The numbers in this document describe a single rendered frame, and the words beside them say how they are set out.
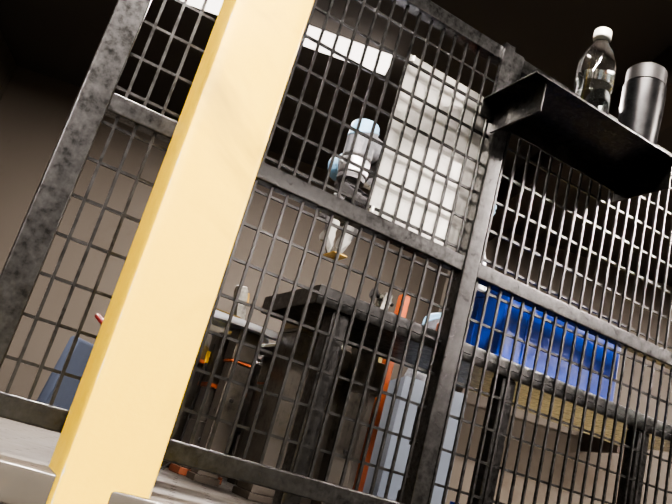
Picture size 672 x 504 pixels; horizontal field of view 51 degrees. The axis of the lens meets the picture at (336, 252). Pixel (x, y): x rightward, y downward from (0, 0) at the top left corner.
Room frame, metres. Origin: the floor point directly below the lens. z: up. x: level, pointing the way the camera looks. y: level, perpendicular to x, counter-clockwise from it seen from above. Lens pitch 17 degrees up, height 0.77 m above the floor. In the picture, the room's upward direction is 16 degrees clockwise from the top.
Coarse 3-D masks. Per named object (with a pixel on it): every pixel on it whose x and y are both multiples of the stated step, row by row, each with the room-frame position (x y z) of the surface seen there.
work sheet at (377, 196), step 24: (408, 72) 1.03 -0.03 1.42; (408, 96) 1.04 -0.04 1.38; (432, 96) 1.05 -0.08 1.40; (456, 96) 1.07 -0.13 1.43; (408, 120) 1.04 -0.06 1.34; (480, 120) 1.10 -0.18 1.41; (408, 144) 1.05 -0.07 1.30; (432, 144) 1.06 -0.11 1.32; (384, 168) 1.03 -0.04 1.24; (456, 168) 1.09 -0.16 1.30; (432, 192) 1.07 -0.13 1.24; (384, 216) 1.04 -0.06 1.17; (432, 216) 1.08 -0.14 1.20; (456, 216) 1.10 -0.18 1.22; (456, 240) 1.10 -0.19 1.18
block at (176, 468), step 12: (216, 336) 1.45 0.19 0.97; (228, 336) 1.42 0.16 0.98; (216, 348) 1.43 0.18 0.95; (204, 360) 1.45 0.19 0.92; (216, 372) 1.42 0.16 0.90; (204, 384) 1.44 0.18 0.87; (216, 384) 1.43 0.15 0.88; (192, 408) 1.45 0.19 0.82; (204, 408) 1.43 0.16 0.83; (192, 420) 1.45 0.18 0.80; (204, 420) 1.43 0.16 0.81; (192, 444) 1.43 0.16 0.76; (168, 468) 1.48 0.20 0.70; (180, 468) 1.42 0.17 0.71
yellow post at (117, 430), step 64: (256, 0) 0.79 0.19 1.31; (256, 64) 0.80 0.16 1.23; (192, 128) 0.78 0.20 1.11; (256, 128) 0.81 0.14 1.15; (192, 192) 0.79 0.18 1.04; (128, 256) 0.85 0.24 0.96; (192, 256) 0.80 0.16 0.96; (128, 320) 0.78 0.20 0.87; (192, 320) 0.81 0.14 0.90; (128, 384) 0.79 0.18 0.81; (64, 448) 0.80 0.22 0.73; (128, 448) 0.80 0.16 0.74
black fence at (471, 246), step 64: (128, 0) 0.83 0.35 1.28; (448, 64) 1.04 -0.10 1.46; (512, 64) 1.08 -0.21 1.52; (64, 128) 0.82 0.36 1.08; (64, 192) 0.83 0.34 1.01; (256, 192) 0.95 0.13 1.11; (320, 192) 0.97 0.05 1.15; (384, 192) 1.02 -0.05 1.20; (320, 256) 0.99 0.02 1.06; (384, 256) 1.03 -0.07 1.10; (448, 256) 1.07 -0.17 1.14; (576, 256) 1.19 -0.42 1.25; (640, 256) 1.25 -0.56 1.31; (0, 320) 0.83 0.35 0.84; (320, 320) 1.00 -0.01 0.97; (384, 320) 1.04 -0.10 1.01; (448, 320) 1.09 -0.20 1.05; (576, 320) 1.18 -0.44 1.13; (640, 320) 1.26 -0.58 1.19; (448, 384) 1.09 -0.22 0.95; (576, 384) 1.21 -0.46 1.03; (640, 384) 1.27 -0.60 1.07; (192, 448) 0.94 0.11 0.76; (320, 448) 1.03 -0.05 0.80; (640, 448) 1.28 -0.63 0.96
